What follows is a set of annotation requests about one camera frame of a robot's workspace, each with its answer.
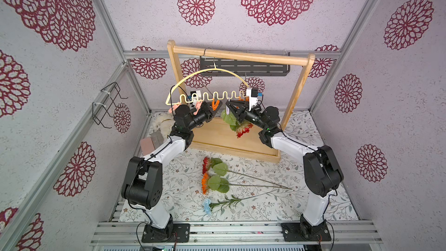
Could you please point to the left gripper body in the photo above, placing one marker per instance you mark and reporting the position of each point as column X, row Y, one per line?
column 203, row 114

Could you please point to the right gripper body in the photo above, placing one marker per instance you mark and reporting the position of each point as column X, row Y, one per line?
column 242, row 112

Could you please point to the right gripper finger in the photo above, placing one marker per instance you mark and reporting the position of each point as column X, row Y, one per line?
column 239, row 104
column 239, row 114

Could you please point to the orange clothespin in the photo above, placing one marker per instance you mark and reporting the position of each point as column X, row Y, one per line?
column 215, row 104

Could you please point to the wooden clothes rack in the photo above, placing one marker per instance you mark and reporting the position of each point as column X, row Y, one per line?
column 217, row 137

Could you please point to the red artificial flower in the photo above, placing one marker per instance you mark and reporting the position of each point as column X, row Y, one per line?
column 239, row 128
column 221, row 168

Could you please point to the orange artificial flower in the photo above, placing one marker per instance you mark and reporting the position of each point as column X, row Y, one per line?
column 222, row 185

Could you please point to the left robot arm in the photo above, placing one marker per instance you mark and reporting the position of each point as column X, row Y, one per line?
column 143, row 182

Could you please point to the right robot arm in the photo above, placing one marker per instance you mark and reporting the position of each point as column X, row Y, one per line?
column 322, row 173

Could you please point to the white plush toy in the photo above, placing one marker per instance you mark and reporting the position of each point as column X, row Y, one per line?
column 163, row 123

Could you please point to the pink block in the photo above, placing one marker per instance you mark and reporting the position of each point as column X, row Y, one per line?
column 151, row 143

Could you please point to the blue artificial flower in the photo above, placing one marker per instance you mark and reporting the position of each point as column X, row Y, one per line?
column 227, row 203

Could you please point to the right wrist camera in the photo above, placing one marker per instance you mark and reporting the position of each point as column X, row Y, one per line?
column 253, row 94

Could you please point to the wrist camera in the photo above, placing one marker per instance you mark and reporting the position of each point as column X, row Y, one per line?
column 253, row 94
column 194, row 97

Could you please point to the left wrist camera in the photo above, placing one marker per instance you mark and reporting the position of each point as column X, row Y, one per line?
column 194, row 97

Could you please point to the black wire wall rack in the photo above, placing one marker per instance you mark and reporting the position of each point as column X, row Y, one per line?
column 100, row 110

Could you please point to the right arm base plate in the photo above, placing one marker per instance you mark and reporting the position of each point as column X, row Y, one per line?
column 297, row 232

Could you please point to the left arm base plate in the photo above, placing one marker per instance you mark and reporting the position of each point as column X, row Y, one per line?
column 178, row 233

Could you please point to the aluminium front rail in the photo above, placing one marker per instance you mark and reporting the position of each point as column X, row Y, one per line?
column 240, row 233

